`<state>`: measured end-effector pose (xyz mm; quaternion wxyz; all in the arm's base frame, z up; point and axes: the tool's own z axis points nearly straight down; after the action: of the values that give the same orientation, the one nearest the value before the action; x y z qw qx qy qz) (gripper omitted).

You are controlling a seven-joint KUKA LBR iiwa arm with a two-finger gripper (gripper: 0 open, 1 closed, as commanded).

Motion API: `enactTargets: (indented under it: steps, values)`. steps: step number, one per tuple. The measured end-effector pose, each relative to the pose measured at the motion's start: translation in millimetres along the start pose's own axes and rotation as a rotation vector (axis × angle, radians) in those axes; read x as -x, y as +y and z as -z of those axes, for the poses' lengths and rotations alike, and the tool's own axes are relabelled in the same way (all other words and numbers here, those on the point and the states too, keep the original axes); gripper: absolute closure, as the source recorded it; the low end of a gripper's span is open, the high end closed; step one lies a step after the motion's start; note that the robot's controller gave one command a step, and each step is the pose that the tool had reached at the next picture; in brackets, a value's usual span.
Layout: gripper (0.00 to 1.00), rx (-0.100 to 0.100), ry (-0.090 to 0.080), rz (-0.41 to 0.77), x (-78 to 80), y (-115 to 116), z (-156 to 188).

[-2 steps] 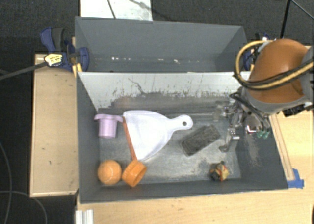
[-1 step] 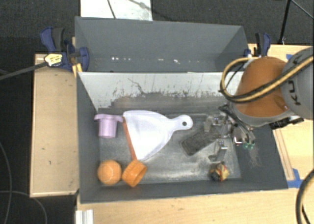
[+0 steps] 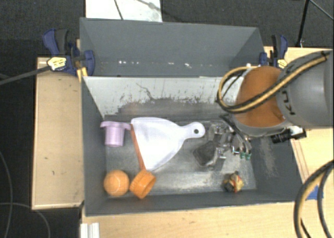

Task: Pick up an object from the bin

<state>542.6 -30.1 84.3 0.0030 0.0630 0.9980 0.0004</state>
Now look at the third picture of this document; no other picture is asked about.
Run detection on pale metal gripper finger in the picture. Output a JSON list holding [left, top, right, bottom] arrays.
[[208, 123, 229, 145], [208, 146, 228, 171]]

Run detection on yellow and brown toy figure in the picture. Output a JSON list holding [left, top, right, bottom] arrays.
[[221, 171, 245, 194]]

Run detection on white plastic dustpan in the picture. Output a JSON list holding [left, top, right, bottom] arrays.
[[129, 116, 207, 172]]

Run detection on orange measuring scoop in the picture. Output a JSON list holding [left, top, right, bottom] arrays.
[[128, 126, 157, 200]]

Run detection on grey metal bin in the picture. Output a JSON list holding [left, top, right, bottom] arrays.
[[78, 17, 305, 217]]

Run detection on pale purple plastic cup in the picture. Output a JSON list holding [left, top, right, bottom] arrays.
[[100, 121, 132, 148]]

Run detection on orange ball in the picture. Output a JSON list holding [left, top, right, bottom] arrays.
[[103, 169, 130, 197]]

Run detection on pale wood board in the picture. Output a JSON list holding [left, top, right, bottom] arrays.
[[31, 56, 86, 210]]

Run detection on black cylinder on white bracket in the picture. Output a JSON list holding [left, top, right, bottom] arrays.
[[270, 126, 307, 144]]

